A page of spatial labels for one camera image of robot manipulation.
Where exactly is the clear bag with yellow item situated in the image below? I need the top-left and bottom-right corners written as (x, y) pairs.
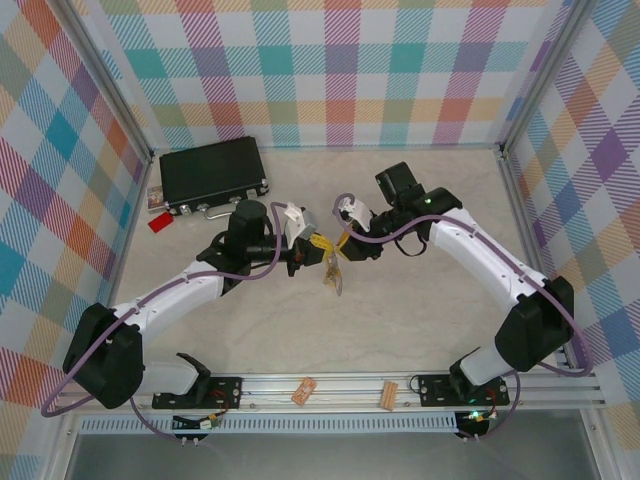
top-left (322, 249), bottom-right (347, 300)

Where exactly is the black ribbed carry case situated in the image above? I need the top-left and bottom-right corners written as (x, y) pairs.
top-left (158, 135), bottom-right (272, 221)

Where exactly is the orange printed wooden piece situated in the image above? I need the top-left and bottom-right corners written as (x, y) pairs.
top-left (291, 377), bottom-right (318, 406)

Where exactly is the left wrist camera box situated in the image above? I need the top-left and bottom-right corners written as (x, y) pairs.
top-left (282, 202), bottom-right (321, 242)

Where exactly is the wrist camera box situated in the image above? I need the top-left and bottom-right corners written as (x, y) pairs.
top-left (282, 202), bottom-right (321, 242)
top-left (333, 194), bottom-right (373, 233)

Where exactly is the purple cable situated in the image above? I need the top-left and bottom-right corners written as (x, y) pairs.
top-left (332, 193), bottom-right (595, 444)
top-left (41, 200), bottom-right (301, 444)

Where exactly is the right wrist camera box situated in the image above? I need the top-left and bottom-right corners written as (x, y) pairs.
top-left (333, 194), bottom-right (373, 233)

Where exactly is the aluminium side rail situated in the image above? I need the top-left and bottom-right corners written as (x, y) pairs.
top-left (88, 152), bottom-right (154, 375)
top-left (498, 149), bottom-right (574, 374)

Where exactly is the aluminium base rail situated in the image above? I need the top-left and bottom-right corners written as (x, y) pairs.
top-left (53, 370), bottom-right (604, 415)

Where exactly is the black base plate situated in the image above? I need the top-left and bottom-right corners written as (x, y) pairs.
top-left (414, 372), bottom-right (511, 409)
top-left (152, 375), bottom-right (245, 411)

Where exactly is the white slotted cable duct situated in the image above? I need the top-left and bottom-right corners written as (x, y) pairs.
top-left (79, 412), bottom-right (459, 435)

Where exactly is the small wire connector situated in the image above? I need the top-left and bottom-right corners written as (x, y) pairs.
top-left (172, 412), bottom-right (225, 432)
top-left (459, 407), bottom-right (501, 426)

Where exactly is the aluminium frame post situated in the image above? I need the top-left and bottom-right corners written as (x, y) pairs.
top-left (58, 0), bottom-right (155, 164)
top-left (498, 0), bottom-right (595, 156)

